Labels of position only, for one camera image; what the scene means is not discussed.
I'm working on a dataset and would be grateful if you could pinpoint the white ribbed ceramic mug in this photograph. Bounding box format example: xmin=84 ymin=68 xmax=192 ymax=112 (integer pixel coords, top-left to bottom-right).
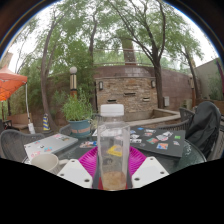
xmin=30 ymin=152 xmax=70 ymax=175

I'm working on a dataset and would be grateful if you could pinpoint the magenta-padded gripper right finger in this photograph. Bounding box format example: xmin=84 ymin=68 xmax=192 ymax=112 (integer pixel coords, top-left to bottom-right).
xmin=127 ymin=146 xmax=171 ymax=190

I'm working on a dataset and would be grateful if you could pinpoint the white wall utility box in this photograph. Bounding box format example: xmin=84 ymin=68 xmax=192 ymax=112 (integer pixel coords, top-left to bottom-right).
xmin=162 ymin=96 xmax=171 ymax=108

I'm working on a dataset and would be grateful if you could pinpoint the flat round red coaster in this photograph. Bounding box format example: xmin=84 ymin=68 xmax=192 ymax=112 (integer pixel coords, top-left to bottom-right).
xmin=95 ymin=175 xmax=104 ymax=191

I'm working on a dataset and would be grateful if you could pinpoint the colourful sticker card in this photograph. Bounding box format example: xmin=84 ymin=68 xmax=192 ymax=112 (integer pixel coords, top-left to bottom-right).
xmin=78 ymin=140 xmax=98 ymax=150

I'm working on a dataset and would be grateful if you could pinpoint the green plant in blue pot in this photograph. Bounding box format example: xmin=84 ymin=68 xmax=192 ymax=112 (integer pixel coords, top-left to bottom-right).
xmin=61 ymin=91 xmax=96 ymax=139

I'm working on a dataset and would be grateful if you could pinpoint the black jacket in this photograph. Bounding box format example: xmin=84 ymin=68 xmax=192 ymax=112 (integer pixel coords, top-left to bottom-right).
xmin=184 ymin=100 xmax=222 ymax=160

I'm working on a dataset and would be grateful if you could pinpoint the slim-trunk tree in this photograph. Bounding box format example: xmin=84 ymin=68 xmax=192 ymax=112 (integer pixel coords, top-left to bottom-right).
xmin=173 ymin=29 xmax=206 ymax=101

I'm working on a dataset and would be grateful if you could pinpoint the lamp post with globe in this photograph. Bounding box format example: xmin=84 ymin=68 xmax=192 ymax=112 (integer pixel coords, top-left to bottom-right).
xmin=68 ymin=65 xmax=79 ymax=99

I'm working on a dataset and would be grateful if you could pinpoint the clear plastic bottle white cap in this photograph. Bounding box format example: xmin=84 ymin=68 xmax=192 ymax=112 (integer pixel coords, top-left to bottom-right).
xmin=96 ymin=103 xmax=131 ymax=192

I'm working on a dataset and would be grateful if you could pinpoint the leaning grey-trunk tree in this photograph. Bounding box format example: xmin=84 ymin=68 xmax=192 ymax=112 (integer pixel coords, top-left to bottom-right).
xmin=19 ymin=0 xmax=98 ymax=133

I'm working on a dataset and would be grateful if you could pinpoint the small yellow card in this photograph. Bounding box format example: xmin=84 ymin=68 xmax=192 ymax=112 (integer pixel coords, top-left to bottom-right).
xmin=106 ymin=144 xmax=124 ymax=158

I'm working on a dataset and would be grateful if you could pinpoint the silver laptop with stickers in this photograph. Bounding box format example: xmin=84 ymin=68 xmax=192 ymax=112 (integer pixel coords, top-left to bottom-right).
xmin=22 ymin=132 xmax=80 ymax=161

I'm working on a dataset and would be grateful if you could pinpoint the dark-trunk branching tree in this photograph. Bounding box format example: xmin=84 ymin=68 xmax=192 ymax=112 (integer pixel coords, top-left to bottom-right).
xmin=106 ymin=0 xmax=188 ymax=110

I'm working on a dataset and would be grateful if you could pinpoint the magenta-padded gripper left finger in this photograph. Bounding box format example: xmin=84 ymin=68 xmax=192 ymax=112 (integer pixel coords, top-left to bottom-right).
xmin=57 ymin=146 xmax=100 ymax=190

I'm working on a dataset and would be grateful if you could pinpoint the orange patio umbrella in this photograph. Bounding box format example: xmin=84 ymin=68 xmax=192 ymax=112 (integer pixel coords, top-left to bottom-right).
xmin=0 ymin=64 xmax=36 ymax=135

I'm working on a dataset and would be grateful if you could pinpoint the black laptop with stickers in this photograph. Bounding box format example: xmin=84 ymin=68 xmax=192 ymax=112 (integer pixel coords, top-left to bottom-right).
xmin=127 ymin=125 xmax=187 ymax=159

